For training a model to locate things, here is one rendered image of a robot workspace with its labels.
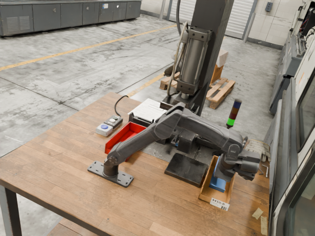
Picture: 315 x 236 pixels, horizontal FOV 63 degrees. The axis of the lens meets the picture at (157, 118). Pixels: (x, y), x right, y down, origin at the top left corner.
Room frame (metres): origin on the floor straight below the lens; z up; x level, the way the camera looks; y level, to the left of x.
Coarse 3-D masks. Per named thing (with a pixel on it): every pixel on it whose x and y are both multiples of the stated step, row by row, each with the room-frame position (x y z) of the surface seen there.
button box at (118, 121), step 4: (116, 112) 1.38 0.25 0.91; (112, 116) 1.29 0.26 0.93; (116, 116) 1.30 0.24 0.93; (120, 116) 1.33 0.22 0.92; (108, 120) 1.23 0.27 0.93; (116, 120) 1.25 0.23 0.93; (120, 120) 1.26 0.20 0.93; (108, 124) 1.20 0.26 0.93; (112, 124) 1.20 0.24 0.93; (116, 124) 1.22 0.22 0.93; (120, 124) 1.27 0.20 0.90
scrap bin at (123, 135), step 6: (126, 126) 1.17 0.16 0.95; (132, 126) 1.21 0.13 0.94; (138, 126) 1.20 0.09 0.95; (120, 132) 1.12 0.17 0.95; (126, 132) 1.18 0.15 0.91; (132, 132) 1.20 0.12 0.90; (138, 132) 1.20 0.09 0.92; (114, 138) 1.06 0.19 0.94; (120, 138) 1.12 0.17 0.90; (126, 138) 1.13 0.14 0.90; (108, 144) 1.00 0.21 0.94; (114, 144) 1.06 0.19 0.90; (108, 150) 0.98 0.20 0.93
